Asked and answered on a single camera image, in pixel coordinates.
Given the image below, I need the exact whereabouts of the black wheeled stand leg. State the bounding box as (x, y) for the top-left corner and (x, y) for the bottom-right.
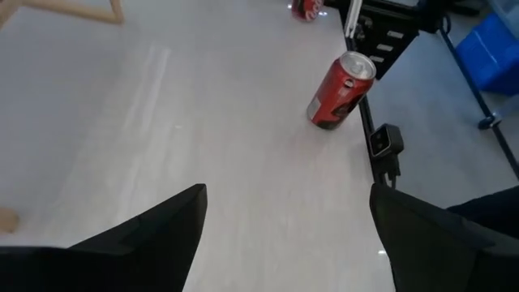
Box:
(437, 15), (519, 179)

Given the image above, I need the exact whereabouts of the blue plastic bin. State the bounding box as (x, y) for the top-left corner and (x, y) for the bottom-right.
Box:
(455, 10), (519, 97)

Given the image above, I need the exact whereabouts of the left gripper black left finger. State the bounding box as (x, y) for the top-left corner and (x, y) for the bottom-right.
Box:
(0, 182), (208, 292)

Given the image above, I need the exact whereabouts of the red and black Coca-Cola can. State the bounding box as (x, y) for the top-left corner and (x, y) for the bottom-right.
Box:
(290, 0), (324, 22)
(306, 49), (378, 131)

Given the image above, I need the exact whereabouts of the light wooden slatted shelf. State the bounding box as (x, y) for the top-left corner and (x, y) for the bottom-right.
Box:
(0, 0), (125, 235)

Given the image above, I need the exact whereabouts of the black metal table frame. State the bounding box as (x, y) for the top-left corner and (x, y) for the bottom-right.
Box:
(324, 0), (447, 190)

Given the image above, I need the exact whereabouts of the small black table camera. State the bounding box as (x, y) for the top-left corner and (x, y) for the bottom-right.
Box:
(367, 122), (405, 160)

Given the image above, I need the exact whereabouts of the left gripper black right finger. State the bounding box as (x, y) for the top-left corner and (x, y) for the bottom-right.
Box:
(368, 182), (519, 292)

